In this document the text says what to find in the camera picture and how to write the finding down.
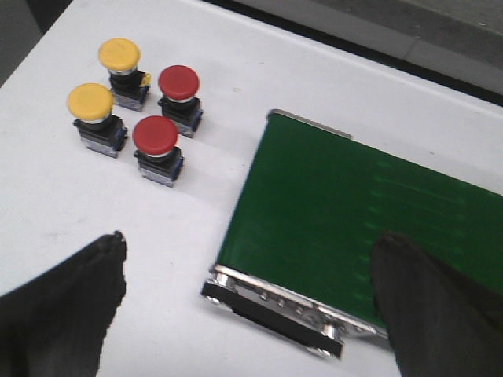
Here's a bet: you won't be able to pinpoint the red push button sideways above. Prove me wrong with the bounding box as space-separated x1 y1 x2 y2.
133 115 184 187

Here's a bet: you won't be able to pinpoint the grey stone slab right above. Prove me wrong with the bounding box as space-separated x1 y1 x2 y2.
221 1 502 95

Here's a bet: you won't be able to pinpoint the red mushroom push button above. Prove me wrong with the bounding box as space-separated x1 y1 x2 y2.
158 64 203 138

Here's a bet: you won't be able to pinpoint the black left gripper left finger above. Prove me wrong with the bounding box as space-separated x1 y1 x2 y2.
1 232 127 376

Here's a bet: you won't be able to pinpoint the green conveyor belt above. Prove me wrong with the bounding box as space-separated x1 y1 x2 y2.
215 110 502 326

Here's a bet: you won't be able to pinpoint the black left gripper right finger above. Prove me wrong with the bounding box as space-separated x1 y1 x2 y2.
371 232 502 376

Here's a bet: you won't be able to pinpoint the black drive belt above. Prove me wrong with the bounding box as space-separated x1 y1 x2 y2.
201 282 343 358

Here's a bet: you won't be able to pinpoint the yellow mushroom push button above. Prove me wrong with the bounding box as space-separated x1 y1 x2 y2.
67 83 127 158
98 38 151 112

